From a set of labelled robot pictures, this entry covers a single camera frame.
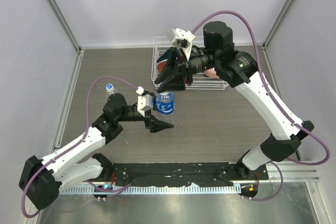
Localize purple cable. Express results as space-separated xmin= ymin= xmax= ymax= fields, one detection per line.
xmin=20 ymin=76 xmax=142 ymax=218
xmin=191 ymin=10 xmax=331 ymax=201

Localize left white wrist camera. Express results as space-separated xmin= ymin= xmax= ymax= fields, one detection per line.
xmin=136 ymin=86 xmax=156 ymax=118

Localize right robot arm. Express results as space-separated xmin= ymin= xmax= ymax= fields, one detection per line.
xmin=155 ymin=21 xmax=314 ymax=179

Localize slotted cable duct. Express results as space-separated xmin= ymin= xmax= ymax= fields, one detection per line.
xmin=60 ymin=184 xmax=241 ymax=195

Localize red teal plate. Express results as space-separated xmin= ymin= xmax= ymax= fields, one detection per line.
xmin=156 ymin=61 xmax=167 ymax=72

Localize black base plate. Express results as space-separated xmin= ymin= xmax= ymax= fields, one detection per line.
xmin=90 ymin=162 xmax=269 ymax=187

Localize blue labelled plastic bottle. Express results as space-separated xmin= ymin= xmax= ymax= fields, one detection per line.
xmin=156 ymin=92 xmax=175 ymax=115

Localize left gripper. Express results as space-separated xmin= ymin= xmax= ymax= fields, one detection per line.
xmin=117 ymin=93 xmax=174 ymax=132

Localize dark blue plate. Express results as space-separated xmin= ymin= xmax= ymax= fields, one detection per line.
xmin=156 ymin=49 xmax=171 ymax=63

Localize pink patterned bowl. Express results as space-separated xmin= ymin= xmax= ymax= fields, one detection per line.
xmin=204 ymin=68 xmax=219 ymax=79

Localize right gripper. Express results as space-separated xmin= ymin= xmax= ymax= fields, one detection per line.
xmin=154 ymin=47 xmax=219 ymax=93

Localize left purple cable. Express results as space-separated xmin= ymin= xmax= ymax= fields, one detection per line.
xmin=20 ymin=76 xmax=142 ymax=218

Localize clear unlabelled plastic bottle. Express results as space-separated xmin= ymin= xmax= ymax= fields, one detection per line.
xmin=106 ymin=86 xmax=119 ymax=101

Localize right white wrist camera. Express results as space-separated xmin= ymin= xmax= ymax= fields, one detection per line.
xmin=168 ymin=28 xmax=195 ymax=61

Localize white blue bottle cap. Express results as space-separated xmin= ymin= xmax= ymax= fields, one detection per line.
xmin=106 ymin=83 xmax=114 ymax=93

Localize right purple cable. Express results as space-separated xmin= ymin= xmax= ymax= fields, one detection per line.
xmin=191 ymin=10 xmax=331 ymax=201

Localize white wire dish rack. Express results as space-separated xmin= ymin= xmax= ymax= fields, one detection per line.
xmin=151 ymin=36 xmax=229 ymax=90

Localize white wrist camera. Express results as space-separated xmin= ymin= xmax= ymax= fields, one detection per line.
xmin=136 ymin=86 xmax=156 ymax=118
xmin=168 ymin=28 xmax=195 ymax=61

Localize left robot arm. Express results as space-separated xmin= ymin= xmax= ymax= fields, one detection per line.
xmin=19 ymin=92 xmax=174 ymax=211

